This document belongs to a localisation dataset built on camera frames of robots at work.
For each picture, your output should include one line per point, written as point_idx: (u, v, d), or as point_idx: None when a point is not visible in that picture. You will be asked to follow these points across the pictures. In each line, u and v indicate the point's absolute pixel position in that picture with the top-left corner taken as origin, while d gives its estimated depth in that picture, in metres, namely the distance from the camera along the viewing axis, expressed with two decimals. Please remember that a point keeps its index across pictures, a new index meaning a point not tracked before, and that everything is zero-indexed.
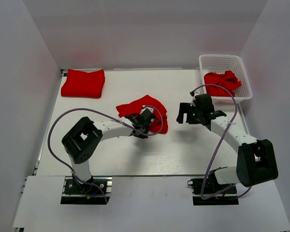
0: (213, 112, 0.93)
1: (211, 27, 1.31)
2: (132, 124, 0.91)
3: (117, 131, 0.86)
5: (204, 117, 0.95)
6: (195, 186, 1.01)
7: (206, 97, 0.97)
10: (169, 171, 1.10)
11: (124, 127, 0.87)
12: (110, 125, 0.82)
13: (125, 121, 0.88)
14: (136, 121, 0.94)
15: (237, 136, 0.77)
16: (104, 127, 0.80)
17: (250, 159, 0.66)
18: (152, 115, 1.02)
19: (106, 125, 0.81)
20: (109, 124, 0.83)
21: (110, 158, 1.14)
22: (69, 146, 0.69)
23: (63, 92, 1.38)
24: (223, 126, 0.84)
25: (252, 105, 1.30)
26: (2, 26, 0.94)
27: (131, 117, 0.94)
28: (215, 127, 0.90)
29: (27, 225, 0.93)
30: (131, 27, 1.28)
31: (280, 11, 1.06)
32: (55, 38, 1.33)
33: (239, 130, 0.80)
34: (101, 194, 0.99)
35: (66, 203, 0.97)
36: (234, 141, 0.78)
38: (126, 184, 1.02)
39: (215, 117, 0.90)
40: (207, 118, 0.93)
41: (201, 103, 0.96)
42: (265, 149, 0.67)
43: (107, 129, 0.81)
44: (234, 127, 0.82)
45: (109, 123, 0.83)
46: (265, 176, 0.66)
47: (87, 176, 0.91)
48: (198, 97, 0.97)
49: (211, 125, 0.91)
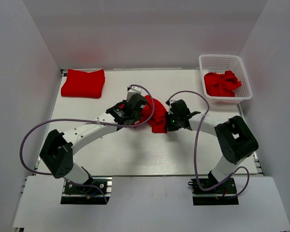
0: (189, 114, 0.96)
1: (211, 27, 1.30)
2: (114, 120, 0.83)
3: (95, 134, 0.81)
5: (183, 121, 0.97)
6: (195, 186, 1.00)
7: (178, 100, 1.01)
10: (169, 171, 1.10)
11: (105, 127, 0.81)
12: (84, 132, 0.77)
13: (105, 119, 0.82)
14: (122, 113, 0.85)
15: (212, 122, 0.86)
16: (76, 136, 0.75)
17: (227, 135, 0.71)
18: (141, 102, 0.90)
19: (79, 133, 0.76)
20: (83, 131, 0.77)
21: (110, 159, 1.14)
22: (46, 163, 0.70)
23: (63, 92, 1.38)
24: (198, 119, 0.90)
25: (252, 105, 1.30)
26: (2, 26, 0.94)
27: (115, 109, 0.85)
28: (195, 126, 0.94)
29: (27, 225, 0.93)
30: (131, 27, 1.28)
31: (280, 11, 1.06)
32: (56, 38, 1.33)
33: (213, 117, 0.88)
34: (100, 194, 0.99)
35: (66, 203, 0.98)
36: (211, 127, 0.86)
38: (126, 184, 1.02)
39: (192, 116, 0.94)
40: (185, 121, 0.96)
41: (177, 108, 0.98)
42: (238, 123, 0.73)
43: (81, 137, 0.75)
44: (210, 116, 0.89)
45: (82, 129, 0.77)
46: (247, 148, 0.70)
47: (86, 173, 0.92)
48: (173, 104, 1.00)
49: (191, 125, 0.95)
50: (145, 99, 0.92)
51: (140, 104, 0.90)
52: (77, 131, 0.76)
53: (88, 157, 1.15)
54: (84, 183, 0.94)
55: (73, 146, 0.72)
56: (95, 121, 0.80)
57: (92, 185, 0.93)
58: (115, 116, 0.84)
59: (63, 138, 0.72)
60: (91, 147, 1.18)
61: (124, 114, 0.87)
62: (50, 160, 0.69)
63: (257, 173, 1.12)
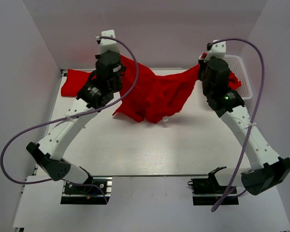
0: (228, 96, 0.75)
1: (211, 27, 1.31)
2: (87, 106, 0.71)
3: (72, 132, 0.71)
5: (216, 101, 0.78)
6: (195, 186, 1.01)
7: (221, 65, 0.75)
10: (170, 171, 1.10)
11: (79, 119, 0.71)
12: (60, 135, 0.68)
13: (77, 109, 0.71)
14: (94, 91, 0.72)
15: (258, 150, 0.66)
16: (52, 142, 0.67)
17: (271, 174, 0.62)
18: (111, 66, 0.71)
19: (54, 138, 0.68)
20: (57, 134, 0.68)
21: (110, 159, 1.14)
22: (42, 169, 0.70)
23: (63, 92, 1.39)
24: (244, 131, 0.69)
25: (252, 106, 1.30)
26: (2, 26, 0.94)
27: (86, 91, 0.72)
28: (226, 120, 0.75)
29: (27, 225, 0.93)
30: (131, 27, 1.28)
31: (280, 11, 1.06)
32: (56, 38, 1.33)
33: (259, 139, 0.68)
34: (100, 194, 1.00)
35: (66, 203, 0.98)
36: (253, 156, 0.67)
38: (126, 183, 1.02)
39: (232, 108, 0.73)
40: (219, 103, 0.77)
41: (215, 80, 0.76)
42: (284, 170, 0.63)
43: (57, 143, 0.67)
44: (255, 133, 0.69)
45: (56, 132, 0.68)
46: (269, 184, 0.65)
47: (85, 173, 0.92)
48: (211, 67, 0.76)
49: (223, 114, 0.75)
50: (113, 62, 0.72)
51: (112, 68, 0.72)
52: (51, 137, 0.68)
53: (88, 157, 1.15)
54: (84, 183, 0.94)
55: (51, 156, 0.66)
56: (65, 117, 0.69)
57: (92, 186, 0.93)
58: (87, 99, 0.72)
59: (39, 150, 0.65)
60: (92, 147, 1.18)
61: (99, 89, 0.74)
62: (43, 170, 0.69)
63: None
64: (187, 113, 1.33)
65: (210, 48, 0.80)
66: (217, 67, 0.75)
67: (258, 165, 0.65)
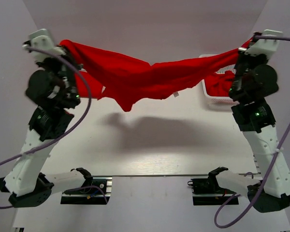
0: (259, 112, 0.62)
1: (211, 27, 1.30)
2: (40, 139, 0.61)
3: (36, 165, 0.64)
5: (243, 115, 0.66)
6: (195, 186, 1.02)
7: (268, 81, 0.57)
10: (170, 171, 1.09)
11: (36, 153, 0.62)
12: (21, 173, 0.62)
13: (32, 143, 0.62)
14: (43, 123, 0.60)
15: (279, 179, 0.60)
16: (15, 181, 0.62)
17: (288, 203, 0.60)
18: (44, 94, 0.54)
19: (17, 176, 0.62)
20: (19, 170, 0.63)
21: (109, 159, 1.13)
22: None
23: None
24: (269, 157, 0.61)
25: None
26: (3, 26, 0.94)
27: (37, 121, 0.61)
28: (248, 136, 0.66)
29: (27, 225, 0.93)
30: (131, 27, 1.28)
31: (280, 11, 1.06)
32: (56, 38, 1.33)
33: (282, 167, 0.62)
34: (100, 194, 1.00)
35: (66, 203, 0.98)
36: (271, 182, 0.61)
38: (126, 183, 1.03)
39: (261, 128, 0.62)
40: (247, 119, 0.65)
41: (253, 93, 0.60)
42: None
43: (20, 181, 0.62)
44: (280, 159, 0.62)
45: (18, 168, 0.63)
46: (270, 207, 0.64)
47: (81, 176, 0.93)
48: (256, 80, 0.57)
49: (247, 132, 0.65)
50: (43, 91, 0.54)
51: (47, 95, 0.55)
52: (13, 175, 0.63)
53: (88, 157, 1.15)
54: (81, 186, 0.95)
55: (19, 194, 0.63)
56: (20, 154, 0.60)
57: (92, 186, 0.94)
58: (40, 130, 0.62)
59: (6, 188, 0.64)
60: (92, 147, 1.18)
61: (49, 116, 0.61)
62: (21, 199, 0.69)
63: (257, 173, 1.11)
64: (188, 112, 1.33)
65: (254, 41, 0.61)
66: (266, 84, 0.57)
67: (274, 193, 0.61)
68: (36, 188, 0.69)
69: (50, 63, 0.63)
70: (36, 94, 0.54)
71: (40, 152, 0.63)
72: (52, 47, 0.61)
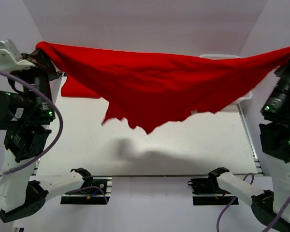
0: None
1: (211, 27, 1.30)
2: (16, 159, 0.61)
3: (17, 184, 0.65)
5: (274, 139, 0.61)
6: (195, 186, 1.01)
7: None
10: (170, 171, 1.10)
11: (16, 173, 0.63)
12: (5, 192, 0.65)
13: (9, 164, 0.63)
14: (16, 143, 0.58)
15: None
16: (1, 198, 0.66)
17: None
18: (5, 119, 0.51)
19: (2, 194, 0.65)
20: (2, 190, 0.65)
21: (110, 159, 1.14)
22: None
23: (63, 92, 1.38)
24: None
25: (252, 106, 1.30)
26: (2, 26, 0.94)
27: (11, 140, 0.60)
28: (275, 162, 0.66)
29: (26, 225, 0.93)
30: (131, 26, 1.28)
31: (280, 10, 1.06)
32: (56, 37, 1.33)
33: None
34: (100, 194, 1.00)
35: (66, 203, 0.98)
36: (287, 209, 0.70)
38: (126, 184, 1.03)
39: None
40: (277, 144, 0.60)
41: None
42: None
43: (5, 199, 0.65)
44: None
45: (2, 187, 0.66)
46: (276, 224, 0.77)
47: (80, 179, 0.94)
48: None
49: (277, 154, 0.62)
50: (1, 117, 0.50)
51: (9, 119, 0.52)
52: None
53: (88, 157, 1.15)
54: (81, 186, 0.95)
55: (7, 209, 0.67)
56: None
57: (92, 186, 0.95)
58: (15, 150, 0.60)
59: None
60: (93, 147, 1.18)
61: (21, 137, 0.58)
62: None
63: (257, 173, 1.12)
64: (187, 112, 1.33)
65: None
66: None
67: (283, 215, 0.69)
68: (28, 200, 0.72)
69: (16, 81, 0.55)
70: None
71: (18, 172, 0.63)
72: (14, 63, 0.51)
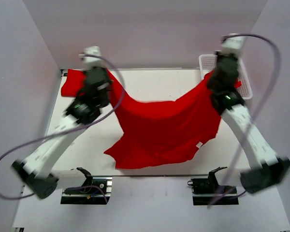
0: (231, 97, 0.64)
1: (211, 27, 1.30)
2: (75, 123, 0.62)
3: (61, 147, 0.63)
5: (218, 103, 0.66)
6: (195, 186, 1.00)
7: (236, 75, 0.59)
10: (169, 170, 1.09)
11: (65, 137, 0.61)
12: (48, 152, 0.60)
13: (65, 126, 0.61)
14: (80, 110, 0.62)
15: (256, 147, 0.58)
16: (39, 160, 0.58)
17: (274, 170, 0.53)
18: (98, 84, 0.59)
19: (42, 155, 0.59)
20: (46, 150, 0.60)
21: (109, 158, 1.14)
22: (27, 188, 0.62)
23: (63, 92, 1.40)
24: (242, 127, 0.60)
25: (252, 106, 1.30)
26: (3, 27, 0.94)
27: (72, 108, 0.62)
28: (227, 118, 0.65)
29: (27, 225, 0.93)
30: (131, 27, 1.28)
31: (280, 10, 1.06)
32: (55, 38, 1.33)
33: (258, 136, 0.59)
34: (101, 194, 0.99)
35: (66, 203, 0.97)
36: (250, 152, 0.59)
38: (126, 183, 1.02)
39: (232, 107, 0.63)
40: (220, 105, 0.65)
41: (224, 81, 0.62)
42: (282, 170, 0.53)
43: (46, 159, 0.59)
44: (255, 129, 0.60)
45: (44, 148, 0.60)
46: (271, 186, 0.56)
47: (83, 175, 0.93)
48: (222, 70, 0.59)
49: (222, 117, 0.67)
50: (99, 80, 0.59)
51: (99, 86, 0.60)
52: (38, 154, 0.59)
53: (88, 156, 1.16)
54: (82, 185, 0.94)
55: (37, 174, 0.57)
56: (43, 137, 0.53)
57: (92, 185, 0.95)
58: (76, 118, 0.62)
59: (23, 169, 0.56)
60: (92, 146, 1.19)
61: (86, 106, 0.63)
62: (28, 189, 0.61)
63: None
64: None
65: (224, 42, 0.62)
66: (233, 75, 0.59)
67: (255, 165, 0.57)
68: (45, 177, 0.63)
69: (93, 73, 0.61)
70: (91, 80, 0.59)
71: (66, 137, 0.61)
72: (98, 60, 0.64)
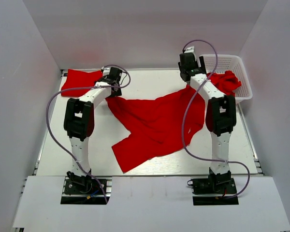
0: (194, 70, 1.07)
1: (211, 27, 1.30)
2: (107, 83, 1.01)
3: (99, 96, 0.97)
5: (185, 75, 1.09)
6: (195, 186, 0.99)
7: (190, 58, 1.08)
10: (170, 171, 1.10)
11: (104, 90, 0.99)
12: (94, 94, 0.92)
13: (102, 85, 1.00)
14: (109, 80, 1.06)
15: (210, 92, 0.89)
16: (90, 97, 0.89)
17: (214, 109, 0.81)
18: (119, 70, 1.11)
19: (90, 95, 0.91)
20: (92, 94, 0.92)
21: (109, 158, 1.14)
22: (74, 127, 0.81)
23: (63, 92, 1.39)
24: (199, 83, 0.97)
25: (251, 105, 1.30)
26: (2, 27, 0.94)
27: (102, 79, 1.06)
28: (193, 83, 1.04)
29: (27, 225, 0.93)
30: (132, 27, 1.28)
31: (280, 10, 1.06)
32: (55, 38, 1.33)
33: (211, 87, 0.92)
34: (101, 194, 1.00)
35: (66, 203, 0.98)
36: (207, 96, 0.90)
38: (126, 184, 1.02)
39: (195, 74, 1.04)
40: (187, 75, 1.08)
41: (185, 62, 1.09)
42: (229, 101, 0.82)
43: (94, 98, 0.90)
44: (210, 84, 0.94)
45: (92, 93, 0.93)
46: (227, 123, 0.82)
47: None
48: (182, 56, 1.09)
49: (191, 82, 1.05)
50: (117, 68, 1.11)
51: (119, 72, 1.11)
52: (88, 95, 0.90)
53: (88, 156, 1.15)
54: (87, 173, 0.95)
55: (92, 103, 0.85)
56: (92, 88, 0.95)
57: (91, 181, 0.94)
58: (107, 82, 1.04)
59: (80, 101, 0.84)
60: (92, 146, 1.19)
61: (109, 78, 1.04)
62: (77, 124, 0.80)
63: (257, 173, 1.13)
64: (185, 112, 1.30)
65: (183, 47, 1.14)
66: (188, 59, 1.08)
67: None
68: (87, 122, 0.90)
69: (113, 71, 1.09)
70: (117, 68, 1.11)
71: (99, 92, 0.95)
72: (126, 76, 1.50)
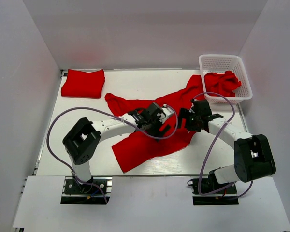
0: (210, 115, 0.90)
1: (211, 27, 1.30)
2: (135, 121, 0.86)
3: (119, 130, 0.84)
5: (202, 121, 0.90)
6: (195, 186, 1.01)
7: (205, 103, 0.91)
10: (169, 171, 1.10)
11: (126, 126, 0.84)
12: (111, 125, 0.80)
13: (128, 119, 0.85)
14: (140, 117, 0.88)
15: (233, 133, 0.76)
16: (103, 127, 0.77)
17: (245, 152, 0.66)
18: (159, 110, 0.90)
19: (106, 125, 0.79)
20: (109, 123, 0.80)
21: (109, 158, 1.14)
22: (69, 147, 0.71)
23: (63, 92, 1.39)
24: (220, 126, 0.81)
25: (252, 106, 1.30)
26: (3, 27, 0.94)
27: (135, 113, 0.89)
28: (213, 129, 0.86)
29: (26, 225, 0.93)
30: (131, 27, 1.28)
31: (280, 10, 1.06)
32: (55, 38, 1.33)
33: (235, 128, 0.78)
34: (101, 195, 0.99)
35: (66, 203, 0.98)
36: (230, 138, 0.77)
38: (126, 184, 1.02)
39: (212, 118, 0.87)
40: (205, 121, 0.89)
41: (199, 107, 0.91)
42: (261, 142, 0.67)
43: (108, 130, 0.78)
44: (231, 126, 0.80)
45: (110, 123, 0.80)
46: (262, 170, 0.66)
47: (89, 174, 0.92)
48: (196, 102, 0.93)
49: (210, 128, 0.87)
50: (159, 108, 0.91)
51: (157, 112, 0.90)
52: (104, 123, 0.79)
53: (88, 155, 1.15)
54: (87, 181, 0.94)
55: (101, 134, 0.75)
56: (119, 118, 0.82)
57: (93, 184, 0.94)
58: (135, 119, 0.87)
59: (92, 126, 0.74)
60: None
61: (142, 117, 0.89)
62: (74, 146, 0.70)
63: None
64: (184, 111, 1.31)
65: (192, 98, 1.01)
66: (203, 105, 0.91)
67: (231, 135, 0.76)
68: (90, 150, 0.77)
69: (152, 110, 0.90)
70: (157, 106, 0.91)
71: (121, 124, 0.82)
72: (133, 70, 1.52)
